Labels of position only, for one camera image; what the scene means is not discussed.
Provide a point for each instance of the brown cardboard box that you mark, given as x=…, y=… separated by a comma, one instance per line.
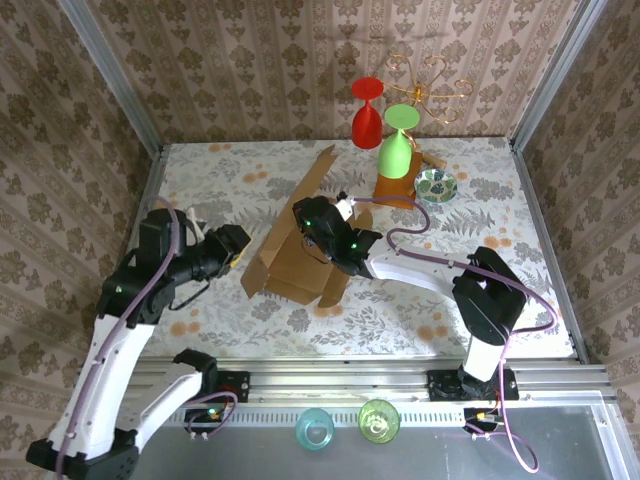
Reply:
x=285, y=255

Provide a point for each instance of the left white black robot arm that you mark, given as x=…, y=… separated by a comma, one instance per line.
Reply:
x=115, y=360

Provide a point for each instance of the orange wooden board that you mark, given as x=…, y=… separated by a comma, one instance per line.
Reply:
x=392, y=192

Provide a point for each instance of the green plastic wine glass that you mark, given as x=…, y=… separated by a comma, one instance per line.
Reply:
x=395, y=155

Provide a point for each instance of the red plastic wine glass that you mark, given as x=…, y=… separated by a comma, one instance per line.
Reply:
x=366, y=127

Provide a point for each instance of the floral tablecloth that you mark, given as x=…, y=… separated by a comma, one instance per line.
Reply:
x=380, y=325

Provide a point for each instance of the leaf pattern bowl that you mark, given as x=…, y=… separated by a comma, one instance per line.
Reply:
x=435, y=186

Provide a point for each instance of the wooden peg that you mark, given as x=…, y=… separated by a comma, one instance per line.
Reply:
x=434, y=160

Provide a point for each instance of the small circuit board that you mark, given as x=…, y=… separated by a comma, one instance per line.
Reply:
x=480, y=416
x=212, y=414

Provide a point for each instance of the blue transparent cup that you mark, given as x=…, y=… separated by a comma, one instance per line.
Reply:
x=315, y=430

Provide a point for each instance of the green transparent cup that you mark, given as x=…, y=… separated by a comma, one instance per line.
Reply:
x=378, y=421

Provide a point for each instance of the grey metal plate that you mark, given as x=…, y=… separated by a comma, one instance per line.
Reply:
x=440, y=455

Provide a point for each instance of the aluminium side rail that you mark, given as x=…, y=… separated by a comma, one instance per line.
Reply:
x=154, y=170
x=547, y=250

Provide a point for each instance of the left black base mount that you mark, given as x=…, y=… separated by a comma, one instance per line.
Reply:
x=237, y=386

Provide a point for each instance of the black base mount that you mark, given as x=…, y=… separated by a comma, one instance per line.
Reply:
x=440, y=385
x=237, y=386

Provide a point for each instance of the horizontal aluminium rail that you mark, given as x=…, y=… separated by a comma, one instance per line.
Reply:
x=340, y=385

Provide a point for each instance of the aluminium frame post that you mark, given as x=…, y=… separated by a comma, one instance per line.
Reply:
x=555, y=75
x=115, y=80

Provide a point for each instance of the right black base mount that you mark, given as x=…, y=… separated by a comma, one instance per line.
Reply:
x=440, y=385

